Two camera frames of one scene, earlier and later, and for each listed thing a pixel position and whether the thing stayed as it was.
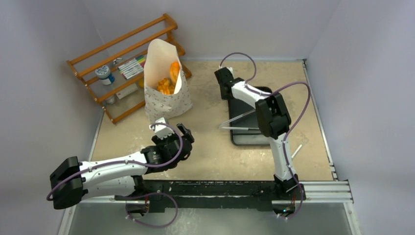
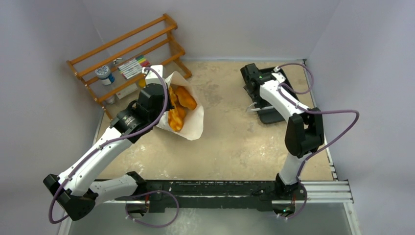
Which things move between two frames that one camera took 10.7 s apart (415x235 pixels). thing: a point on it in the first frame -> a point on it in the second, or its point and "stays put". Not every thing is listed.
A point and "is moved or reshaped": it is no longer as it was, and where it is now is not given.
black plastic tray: x=244 y=129 is moved or reshaped
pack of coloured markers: x=133 y=67 stays put
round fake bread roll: x=174 y=71 -> x=185 y=98
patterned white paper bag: x=160 y=55 -> x=193 y=124
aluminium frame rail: x=316 y=192 stays put
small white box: x=127 y=91 stays put
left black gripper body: x=165 y=141 -> x=154 y=117
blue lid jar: x=103 y=72 stays put
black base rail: x=161 y=194 stays put
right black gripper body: x=223 y=84 -> x=247 y=77
